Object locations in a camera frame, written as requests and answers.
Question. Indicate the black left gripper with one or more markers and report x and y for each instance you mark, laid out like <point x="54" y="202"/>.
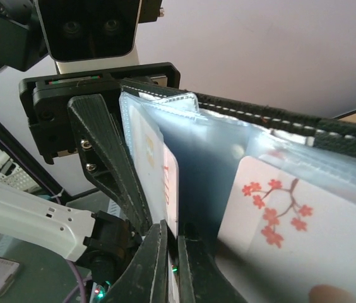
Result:
<point x="56" y="111"/>

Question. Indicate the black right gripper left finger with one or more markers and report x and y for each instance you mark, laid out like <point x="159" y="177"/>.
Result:
<point x="146" y="279"/>

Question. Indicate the black aluminium frame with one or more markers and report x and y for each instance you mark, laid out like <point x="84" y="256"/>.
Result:
<point x="10" y="145"/>

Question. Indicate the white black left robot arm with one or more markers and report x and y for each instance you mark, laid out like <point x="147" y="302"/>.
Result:
<point x="95" y="241"/>

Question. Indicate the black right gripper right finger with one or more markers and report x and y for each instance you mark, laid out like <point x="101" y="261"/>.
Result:
<point x="200" y="280"/>

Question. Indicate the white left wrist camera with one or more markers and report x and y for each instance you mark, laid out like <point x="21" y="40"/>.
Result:
<point x="90" y="35"/>

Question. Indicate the white blossom card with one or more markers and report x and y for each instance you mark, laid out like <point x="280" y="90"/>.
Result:
<point x="284" y="239"/>
<point x="157" y="168"/>

